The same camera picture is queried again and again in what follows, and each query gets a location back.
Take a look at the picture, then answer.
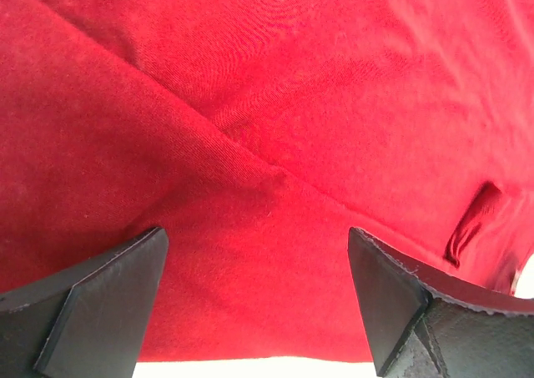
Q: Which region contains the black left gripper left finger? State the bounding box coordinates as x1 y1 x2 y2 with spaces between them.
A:
1 228 169 378

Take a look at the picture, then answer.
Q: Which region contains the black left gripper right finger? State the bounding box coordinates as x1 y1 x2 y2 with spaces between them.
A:
348 228 533 378

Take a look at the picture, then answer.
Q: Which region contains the red t shirt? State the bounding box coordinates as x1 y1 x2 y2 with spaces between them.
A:
1 0 533 361

